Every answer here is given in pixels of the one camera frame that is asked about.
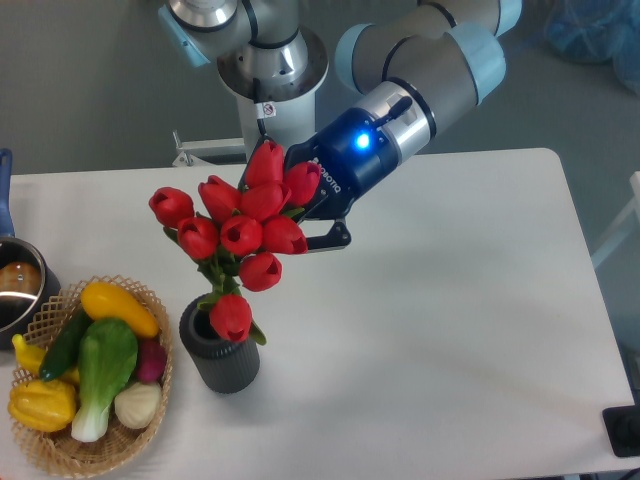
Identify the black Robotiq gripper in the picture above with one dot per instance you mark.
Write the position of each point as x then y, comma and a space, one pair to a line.
353, 153

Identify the red tulip bouquet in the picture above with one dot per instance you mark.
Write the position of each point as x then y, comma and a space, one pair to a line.
236, 242

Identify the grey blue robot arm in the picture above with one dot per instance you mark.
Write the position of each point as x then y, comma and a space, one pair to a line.
436, 63

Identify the dark grey ribbed vase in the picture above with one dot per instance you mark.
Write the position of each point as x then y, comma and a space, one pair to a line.
224, 366

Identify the red radish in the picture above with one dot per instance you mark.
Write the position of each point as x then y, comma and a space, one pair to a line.
152, 359

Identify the yellow squash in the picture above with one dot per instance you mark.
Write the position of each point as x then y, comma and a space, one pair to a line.
101, 300

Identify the green bok choy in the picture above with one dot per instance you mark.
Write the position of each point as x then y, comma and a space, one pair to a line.
107, 357

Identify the green cucumber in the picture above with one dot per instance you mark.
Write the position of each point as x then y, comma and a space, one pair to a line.
63, 353

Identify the small yellow gourd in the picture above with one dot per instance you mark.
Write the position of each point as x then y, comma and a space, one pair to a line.
30, 358

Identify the blue plastic bag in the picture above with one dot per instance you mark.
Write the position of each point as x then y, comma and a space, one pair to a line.
597, 32

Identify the yellow bell pepper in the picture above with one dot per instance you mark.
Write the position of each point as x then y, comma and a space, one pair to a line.
43, 406

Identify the woven wicker basket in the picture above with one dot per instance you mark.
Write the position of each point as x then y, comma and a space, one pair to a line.
58, 453

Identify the black device at edge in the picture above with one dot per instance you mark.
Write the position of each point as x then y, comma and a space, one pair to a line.
622, 426

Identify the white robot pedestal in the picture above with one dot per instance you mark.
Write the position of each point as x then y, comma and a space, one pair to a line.
275, 92

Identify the blue handled saucepan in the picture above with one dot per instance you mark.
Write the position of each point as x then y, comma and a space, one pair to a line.
27, 281

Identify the white frame at right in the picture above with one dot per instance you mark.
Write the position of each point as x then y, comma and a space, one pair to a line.
621, 227

